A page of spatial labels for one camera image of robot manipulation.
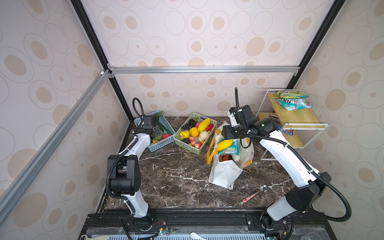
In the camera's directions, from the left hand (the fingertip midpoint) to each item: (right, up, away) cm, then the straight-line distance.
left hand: (155, 127), depth 93 cm
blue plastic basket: (+3, 0, +19) cm, 20 cm away
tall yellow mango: (+31, +2, +12) cm, 34 cm away
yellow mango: (+43, -10, -4) cm, 44 cm away
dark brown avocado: (+19, -9, +7) cm, 22 cm away
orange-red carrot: (+44, -19, -1) cm, 48 cm away
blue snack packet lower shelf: (+82, -3, -4) cm, 82 cm away
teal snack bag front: (+48, -13, -4) cm, 50 cm away
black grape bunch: (+22, +3, +14) cm, 26 cm away
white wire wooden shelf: (+75, 0, -21) cm, 78 cm away
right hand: (+41, -3, -17) cm, 45 cm away
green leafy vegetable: (-1, +11, +18) cm, 21 cm away
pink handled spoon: (+63, -34, -10) cm, 72 cm away
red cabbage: (+4, -6, +9) cm, 11 cm away
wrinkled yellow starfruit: (+18, -4, +10) cm, 21 cm away
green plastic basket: (+26, +9, +20) cm, 34 cm away
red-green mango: (+27, -12, +3) cm, 30 cm away
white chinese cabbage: (+49, -18, -6) cm, 52 cm away
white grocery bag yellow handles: (+41, -26, -12) cm, 50 cm away
